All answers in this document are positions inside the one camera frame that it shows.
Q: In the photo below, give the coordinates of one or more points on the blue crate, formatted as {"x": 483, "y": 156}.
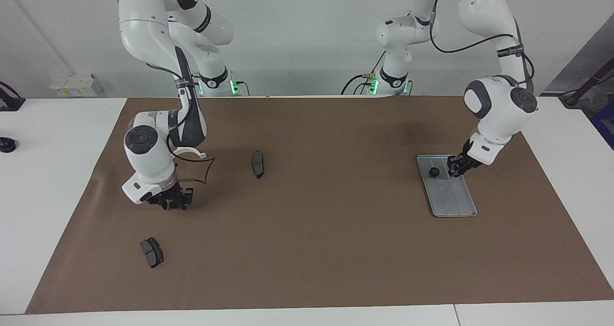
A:
{"x": 605, "y": 122}

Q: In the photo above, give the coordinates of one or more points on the black round knob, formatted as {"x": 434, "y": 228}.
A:
{"x": 7, "y": 145}

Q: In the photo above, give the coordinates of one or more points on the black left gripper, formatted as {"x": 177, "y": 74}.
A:
{"x": 467, "y": 159}

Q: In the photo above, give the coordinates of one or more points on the silver metal compartment tray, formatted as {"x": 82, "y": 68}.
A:
{"x": 451, "y": 196}

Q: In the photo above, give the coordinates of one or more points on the black desk clamp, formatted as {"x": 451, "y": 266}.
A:
{"x": 9, "y": 100}

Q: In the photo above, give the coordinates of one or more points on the short dark grey brake pad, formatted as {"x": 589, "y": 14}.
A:
{"x": 151, "y": 252}

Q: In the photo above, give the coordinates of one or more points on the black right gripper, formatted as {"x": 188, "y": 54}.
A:
{"x": 170, "y": 196}

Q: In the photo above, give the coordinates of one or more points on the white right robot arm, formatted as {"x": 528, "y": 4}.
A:
{"x": 148, "y": 158}

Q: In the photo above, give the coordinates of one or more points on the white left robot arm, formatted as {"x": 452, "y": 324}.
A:
{"x": 499, "y": 115}

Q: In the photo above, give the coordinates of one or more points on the brown table mat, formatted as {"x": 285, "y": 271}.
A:
{"x": 312, "y": 259}

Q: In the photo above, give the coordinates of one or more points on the white wall socket box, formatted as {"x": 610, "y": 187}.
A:
{"x": 72, "y": 85}

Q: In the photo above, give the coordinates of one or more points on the long dark grey brake pad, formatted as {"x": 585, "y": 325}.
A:
{"x": 258, "y": 164}

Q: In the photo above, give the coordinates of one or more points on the large black bearing gear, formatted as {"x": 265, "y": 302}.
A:
{"x": 434, "y": 172}

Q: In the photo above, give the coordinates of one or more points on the black stand pole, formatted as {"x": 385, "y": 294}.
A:
{"x": 587, "y": 86}

